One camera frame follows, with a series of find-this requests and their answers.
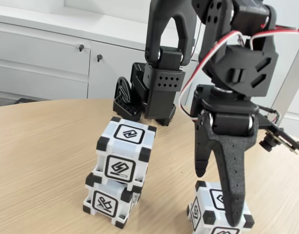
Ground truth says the white cube zigzag symbol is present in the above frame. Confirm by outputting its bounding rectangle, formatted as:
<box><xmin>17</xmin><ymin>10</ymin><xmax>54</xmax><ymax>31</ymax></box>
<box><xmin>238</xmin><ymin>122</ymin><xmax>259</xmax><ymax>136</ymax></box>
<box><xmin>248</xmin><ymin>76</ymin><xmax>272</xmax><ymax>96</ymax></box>
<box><xmin>95</xmin><ymin>116</ymin><xmax>157</xmax><ymax>194</ymax></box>

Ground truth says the white cabinet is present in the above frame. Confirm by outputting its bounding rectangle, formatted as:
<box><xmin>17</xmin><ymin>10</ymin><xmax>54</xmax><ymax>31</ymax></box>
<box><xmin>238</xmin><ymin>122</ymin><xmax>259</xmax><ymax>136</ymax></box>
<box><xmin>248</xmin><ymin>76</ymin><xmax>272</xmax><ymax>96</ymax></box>
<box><xmin>0</xmin><ymin>4</ymin><xmax>200</xmax><ymax>108</ymax></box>

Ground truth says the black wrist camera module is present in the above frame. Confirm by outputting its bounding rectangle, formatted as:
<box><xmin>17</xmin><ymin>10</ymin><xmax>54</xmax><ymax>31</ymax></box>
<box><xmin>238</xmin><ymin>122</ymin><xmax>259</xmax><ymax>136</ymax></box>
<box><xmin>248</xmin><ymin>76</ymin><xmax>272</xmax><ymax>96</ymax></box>
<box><xmin>258</xmin><ymin>114</ymin><xmax>299</xmax><ymax>156</ymax></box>

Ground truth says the white cube house symbol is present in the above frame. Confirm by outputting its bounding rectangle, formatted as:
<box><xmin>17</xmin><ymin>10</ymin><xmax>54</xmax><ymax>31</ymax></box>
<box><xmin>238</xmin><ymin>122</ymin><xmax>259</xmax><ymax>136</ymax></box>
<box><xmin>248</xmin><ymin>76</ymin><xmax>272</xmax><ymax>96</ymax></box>
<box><xmin>187</xmin><ymin>180</ymin><xmax>255</xmax><ymax>234</ymax></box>

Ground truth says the white cube crossed-loop symbol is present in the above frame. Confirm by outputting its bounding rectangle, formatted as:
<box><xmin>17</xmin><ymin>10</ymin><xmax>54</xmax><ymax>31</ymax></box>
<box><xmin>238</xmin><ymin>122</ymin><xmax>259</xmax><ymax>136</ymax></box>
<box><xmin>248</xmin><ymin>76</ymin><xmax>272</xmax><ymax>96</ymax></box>
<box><xmin>82</xmin><ymin>172</ymin><xmax>143</xmax><ymax>229</ymax></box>

